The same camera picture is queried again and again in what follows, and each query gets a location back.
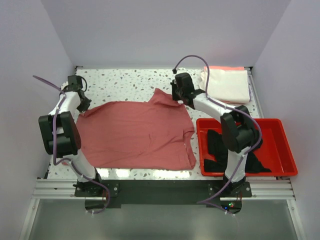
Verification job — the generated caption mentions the black clothes in bin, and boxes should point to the black clothes in bin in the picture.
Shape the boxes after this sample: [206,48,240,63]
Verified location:
[203,129,272,174]

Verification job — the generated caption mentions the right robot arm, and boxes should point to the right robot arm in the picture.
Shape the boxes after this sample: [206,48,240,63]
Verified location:
[170,69,262,197]

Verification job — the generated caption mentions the red plastic bin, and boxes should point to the red plastic bin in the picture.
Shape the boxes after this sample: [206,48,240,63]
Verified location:
[196,118,298,177]

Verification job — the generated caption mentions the folded white t shirt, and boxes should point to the folded white t shirt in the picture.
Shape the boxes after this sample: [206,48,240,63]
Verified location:
[198,68,251,104]

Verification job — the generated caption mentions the aluminium front rail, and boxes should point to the aluminium front rail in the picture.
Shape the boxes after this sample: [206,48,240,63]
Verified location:
[31,177,295,200]

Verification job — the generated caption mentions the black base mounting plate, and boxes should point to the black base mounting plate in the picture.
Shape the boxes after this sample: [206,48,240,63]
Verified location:
[74,178,252,210]

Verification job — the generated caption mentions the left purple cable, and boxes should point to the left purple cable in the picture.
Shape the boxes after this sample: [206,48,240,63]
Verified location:
[32,74,111,215]

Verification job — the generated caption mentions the pink polo shirt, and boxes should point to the pink polo shirt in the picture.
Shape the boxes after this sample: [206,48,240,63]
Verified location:
[76,88,196,171]

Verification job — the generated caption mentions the folded light pink shirt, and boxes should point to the folded light pink shirt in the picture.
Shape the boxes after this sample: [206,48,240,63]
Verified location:
[203,65,245,73]

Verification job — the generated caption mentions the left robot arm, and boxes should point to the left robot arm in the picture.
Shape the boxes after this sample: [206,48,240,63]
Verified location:
[33,75,104,196]

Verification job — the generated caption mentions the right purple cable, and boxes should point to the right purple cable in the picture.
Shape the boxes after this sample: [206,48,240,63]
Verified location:
[171,54,263,207]

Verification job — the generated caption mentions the purple cable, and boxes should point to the purple cable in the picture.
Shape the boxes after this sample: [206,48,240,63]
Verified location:
[32,74,111,215]
[171,54,263,207]

